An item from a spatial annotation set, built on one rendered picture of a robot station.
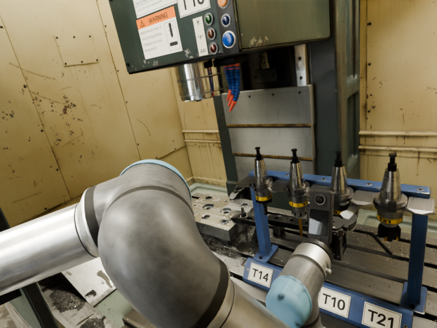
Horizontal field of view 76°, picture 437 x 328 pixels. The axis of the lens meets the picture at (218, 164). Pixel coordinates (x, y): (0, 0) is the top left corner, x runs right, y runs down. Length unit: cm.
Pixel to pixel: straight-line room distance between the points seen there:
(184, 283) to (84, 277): 137
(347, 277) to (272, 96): 82
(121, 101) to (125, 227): 176
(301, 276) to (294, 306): 6
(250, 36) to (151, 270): 57
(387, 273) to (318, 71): 81
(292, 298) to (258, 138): 106
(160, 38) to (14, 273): 64
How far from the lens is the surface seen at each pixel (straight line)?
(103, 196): 41
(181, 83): 100
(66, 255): 44
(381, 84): 165
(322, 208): 64
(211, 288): 31
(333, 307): 88
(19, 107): 178
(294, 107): 134
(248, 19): 73
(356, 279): 100
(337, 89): 132
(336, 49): 131
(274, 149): 146
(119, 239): 31
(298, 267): 57
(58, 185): 185
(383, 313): 86
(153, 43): 88
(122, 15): 97
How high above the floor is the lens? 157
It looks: 19 degrees down
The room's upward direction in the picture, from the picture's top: 10 degrees counter-clockwise
